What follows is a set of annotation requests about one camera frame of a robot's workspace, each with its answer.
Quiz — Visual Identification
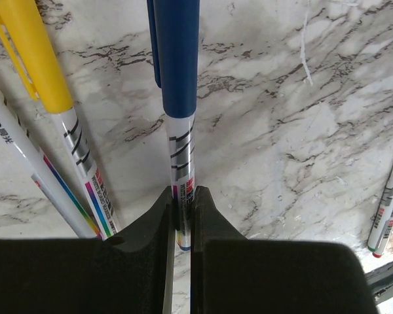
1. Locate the blue pen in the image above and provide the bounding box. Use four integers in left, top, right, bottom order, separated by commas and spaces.
166, 115, 195, 251

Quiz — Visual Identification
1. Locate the green pen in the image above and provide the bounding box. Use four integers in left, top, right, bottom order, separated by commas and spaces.
367, 166, 393, 253

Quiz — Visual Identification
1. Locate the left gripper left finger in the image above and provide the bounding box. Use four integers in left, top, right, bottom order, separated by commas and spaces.
0, 188, 174, 313

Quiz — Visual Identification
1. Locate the purple pen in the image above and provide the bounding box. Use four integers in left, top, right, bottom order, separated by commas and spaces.
0, 91, 102, 239

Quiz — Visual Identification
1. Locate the yellow pen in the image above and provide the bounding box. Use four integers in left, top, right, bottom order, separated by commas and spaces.
51, 108, 119, 239

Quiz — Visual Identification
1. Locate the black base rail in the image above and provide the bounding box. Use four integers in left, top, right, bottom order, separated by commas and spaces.
365, 262, 393, 304

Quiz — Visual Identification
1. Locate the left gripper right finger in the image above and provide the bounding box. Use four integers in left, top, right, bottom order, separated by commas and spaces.
191, 186, 377, 313

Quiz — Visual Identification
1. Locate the blue pen cap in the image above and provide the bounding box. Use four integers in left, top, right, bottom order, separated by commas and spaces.
147, 0, 200, 118

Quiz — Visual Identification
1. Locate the yellow pen cap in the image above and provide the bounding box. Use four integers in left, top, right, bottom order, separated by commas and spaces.
0, 1, 73, 114

